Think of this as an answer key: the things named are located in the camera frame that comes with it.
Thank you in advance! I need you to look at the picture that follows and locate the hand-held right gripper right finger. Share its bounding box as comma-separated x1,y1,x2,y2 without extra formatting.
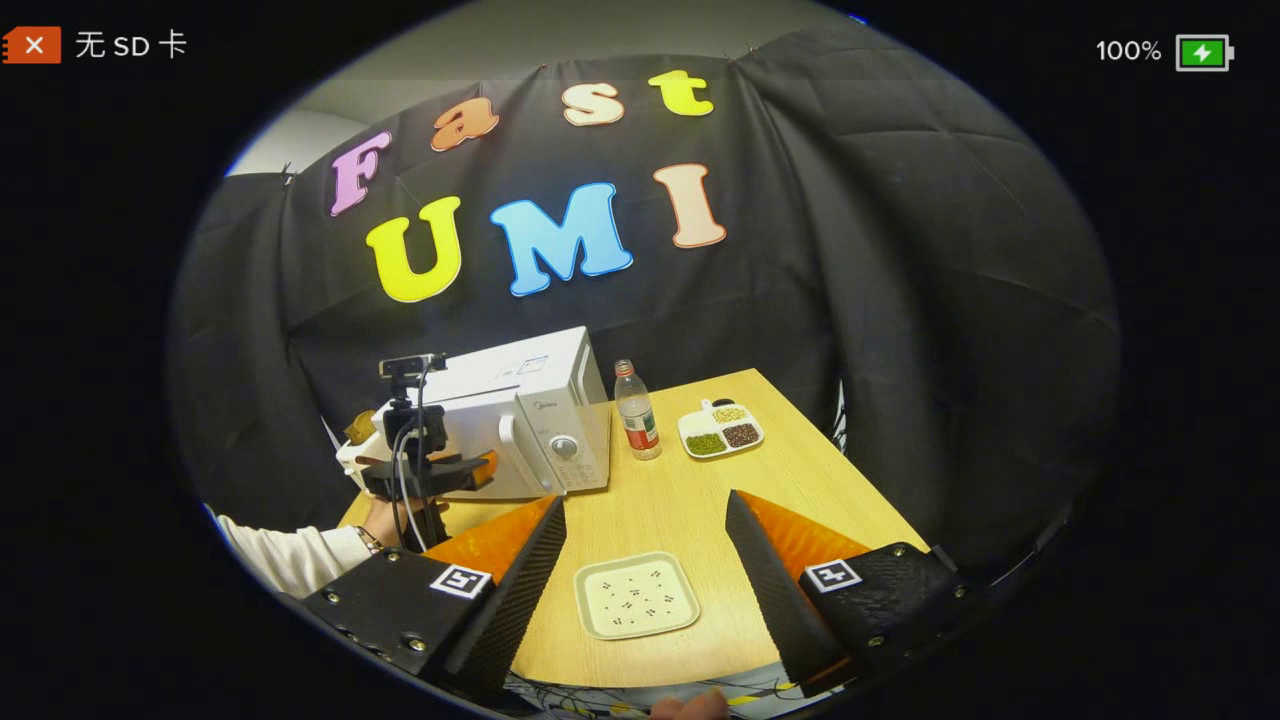
724,488,986,699

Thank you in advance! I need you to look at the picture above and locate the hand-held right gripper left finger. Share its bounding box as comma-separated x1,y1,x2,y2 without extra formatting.
300,495,569,701

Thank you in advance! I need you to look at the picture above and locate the white microwave oven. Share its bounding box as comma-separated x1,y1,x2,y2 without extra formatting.
370,326,612,502

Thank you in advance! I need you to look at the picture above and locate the cream square plate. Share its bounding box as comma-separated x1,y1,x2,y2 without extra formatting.
573,551,702,641

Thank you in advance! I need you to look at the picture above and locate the clear red label bottle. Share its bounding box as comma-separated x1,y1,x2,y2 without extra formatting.
613,359,664,461

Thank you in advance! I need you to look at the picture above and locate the divided white bean plate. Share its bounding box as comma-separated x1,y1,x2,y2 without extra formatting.
677,399,767,461

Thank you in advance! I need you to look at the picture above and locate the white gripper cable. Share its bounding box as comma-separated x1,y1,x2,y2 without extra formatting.
393,362,433,528

